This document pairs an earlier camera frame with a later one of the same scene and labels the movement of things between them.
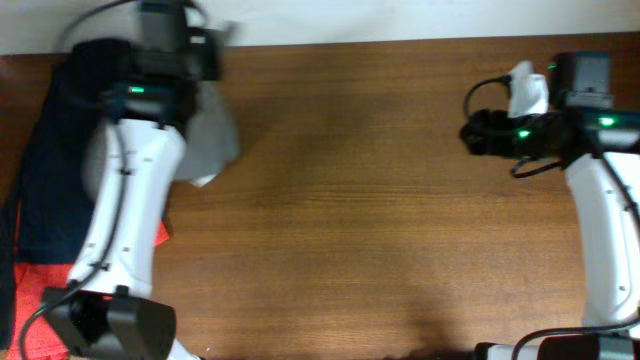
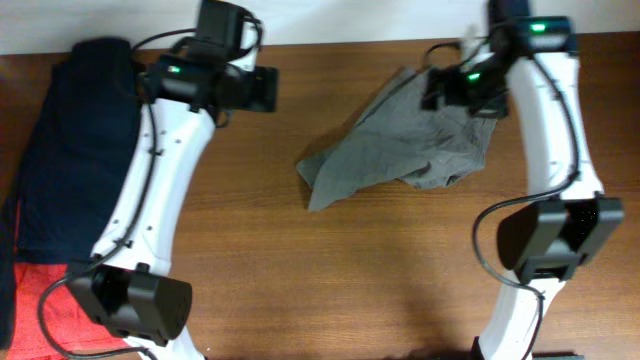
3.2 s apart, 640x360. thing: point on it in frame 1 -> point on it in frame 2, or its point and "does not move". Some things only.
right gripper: (488, 133) -> (451, 76)
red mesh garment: (34, 281) does not move
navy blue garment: (56, 202) does not move
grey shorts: (210, 133) -> (389, 136)
